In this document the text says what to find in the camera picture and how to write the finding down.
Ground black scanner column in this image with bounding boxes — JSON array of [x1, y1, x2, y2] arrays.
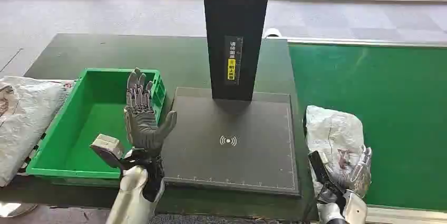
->
[[201, 0, 273, 102]]

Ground black yellow label sticker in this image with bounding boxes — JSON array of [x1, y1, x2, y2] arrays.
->
[[224, 35, 244, 85]]

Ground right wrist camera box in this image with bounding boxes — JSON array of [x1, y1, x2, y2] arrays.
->
[[308, 151, 341, 195]]

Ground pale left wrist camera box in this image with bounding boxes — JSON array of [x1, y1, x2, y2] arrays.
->
[[90, 133, 125, 171]]

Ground black scanner base pad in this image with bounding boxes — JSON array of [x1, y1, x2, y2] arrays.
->
[[161, 86, 301, 197]]

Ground green conveyor belt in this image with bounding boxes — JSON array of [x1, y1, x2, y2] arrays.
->
[[288, 42, 447, 212]]

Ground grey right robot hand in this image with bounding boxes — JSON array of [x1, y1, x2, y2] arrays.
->
[[325, 145, 373, 199]]

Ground plain grey parcel bag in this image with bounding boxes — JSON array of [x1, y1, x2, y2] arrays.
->
[[304, 105, 366, 202]]

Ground pale shiny floor object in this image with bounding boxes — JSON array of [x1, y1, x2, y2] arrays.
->
[[0, 202, 38, 218]]

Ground silver conveyor frame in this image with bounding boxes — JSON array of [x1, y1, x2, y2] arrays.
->
[[286, 37, 447, 224]]

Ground green plastic crate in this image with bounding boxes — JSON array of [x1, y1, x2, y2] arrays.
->
[[26, 68, 168, 184]]

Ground large white woven sack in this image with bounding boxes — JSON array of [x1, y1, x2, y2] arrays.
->
[[0, 75, 76, 188]]

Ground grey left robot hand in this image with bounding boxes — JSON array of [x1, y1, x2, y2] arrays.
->
[[124, 67, 178, 157]]

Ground white round fixture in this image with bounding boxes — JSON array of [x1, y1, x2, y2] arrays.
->
[[264, 27, 283, 38]]

